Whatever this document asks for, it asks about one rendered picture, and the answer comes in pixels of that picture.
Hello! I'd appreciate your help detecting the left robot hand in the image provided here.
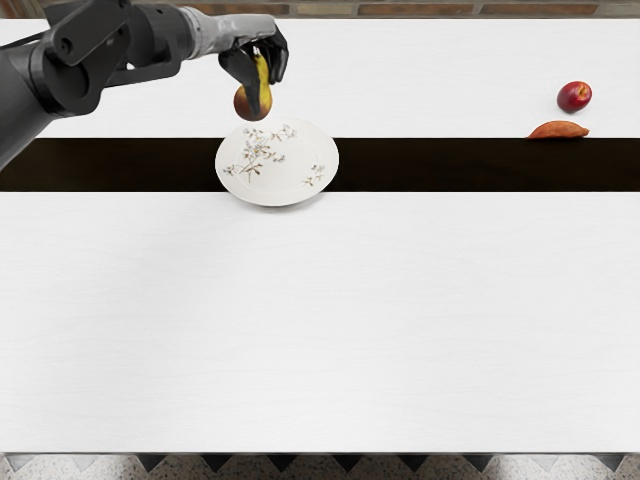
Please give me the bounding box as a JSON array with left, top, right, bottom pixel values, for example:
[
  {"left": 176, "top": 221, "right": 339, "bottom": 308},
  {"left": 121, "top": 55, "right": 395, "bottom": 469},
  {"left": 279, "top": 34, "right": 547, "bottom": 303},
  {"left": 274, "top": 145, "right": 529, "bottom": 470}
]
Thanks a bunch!
[{"left": 185, "top": 6, "right": 291, "bottom": 117}]

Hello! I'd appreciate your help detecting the yellow red pear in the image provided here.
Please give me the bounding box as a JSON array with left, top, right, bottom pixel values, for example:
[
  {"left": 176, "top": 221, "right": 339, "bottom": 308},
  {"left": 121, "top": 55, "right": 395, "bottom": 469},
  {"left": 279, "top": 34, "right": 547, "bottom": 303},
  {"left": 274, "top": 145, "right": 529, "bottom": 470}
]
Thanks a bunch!
[{"left": 233, "top": 52, "right": 275, "bottom": 122}]

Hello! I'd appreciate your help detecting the white floral print plate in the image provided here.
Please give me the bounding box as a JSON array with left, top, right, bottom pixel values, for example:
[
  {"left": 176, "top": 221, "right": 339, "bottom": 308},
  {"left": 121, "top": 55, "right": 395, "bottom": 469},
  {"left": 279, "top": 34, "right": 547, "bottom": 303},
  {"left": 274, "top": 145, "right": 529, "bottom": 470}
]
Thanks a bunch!
[{"left": 214, "top": 116, "right": 341, "bottom": 208}]

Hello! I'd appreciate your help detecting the orange fruit wedge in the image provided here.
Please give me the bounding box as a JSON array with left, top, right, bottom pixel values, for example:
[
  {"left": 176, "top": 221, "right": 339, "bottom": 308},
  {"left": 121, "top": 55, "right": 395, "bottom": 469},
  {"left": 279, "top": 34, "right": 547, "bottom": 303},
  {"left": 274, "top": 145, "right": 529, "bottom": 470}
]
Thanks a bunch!
[{"left": 526, "top": 120, "right": 591, "bottom": 141}]

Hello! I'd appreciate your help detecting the red plum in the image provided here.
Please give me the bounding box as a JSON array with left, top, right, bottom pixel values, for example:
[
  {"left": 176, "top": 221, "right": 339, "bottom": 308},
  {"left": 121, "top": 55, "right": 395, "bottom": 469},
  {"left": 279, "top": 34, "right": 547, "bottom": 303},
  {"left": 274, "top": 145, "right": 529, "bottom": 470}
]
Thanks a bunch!
[{"left": 556, "top": 80, "right": 593, "bottom": 114}]

